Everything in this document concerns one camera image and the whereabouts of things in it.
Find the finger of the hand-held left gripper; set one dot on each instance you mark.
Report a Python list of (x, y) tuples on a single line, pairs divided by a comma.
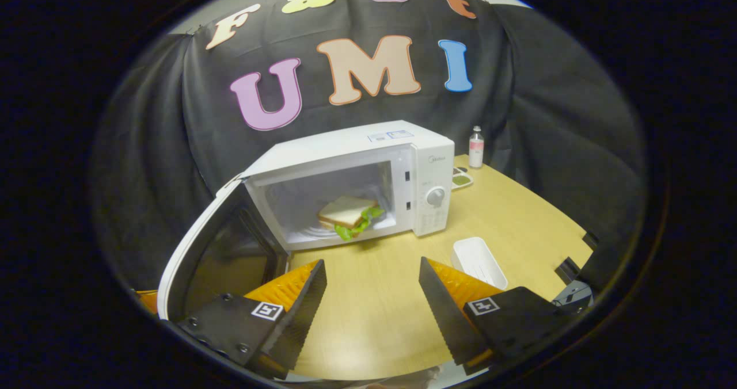
[(148, 301)]

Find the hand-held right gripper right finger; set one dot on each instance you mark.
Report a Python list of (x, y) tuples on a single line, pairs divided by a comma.
[(443, 320)]

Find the white rectangular tray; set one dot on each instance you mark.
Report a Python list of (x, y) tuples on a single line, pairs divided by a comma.
[(478, 261)]

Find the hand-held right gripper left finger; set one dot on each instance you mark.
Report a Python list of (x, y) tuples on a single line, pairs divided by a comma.
[(299, 320)]

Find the white divided dish of beans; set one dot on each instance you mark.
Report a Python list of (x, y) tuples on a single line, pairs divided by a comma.
[(462, 179)]

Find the lettuce sandwich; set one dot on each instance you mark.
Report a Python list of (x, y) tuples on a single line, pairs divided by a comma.
[(345, 210)]

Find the small pink label bottle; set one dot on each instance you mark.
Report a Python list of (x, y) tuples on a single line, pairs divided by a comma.
[(476, 150)]

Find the black backdrop cloth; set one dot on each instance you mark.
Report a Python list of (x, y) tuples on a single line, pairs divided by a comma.
[(547, 118)]

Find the white microwave oven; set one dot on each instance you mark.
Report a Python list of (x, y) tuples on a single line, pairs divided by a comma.
[(339, 147)]

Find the black table clamp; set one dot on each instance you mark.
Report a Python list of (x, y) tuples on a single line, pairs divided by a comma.
[(569, 270)]

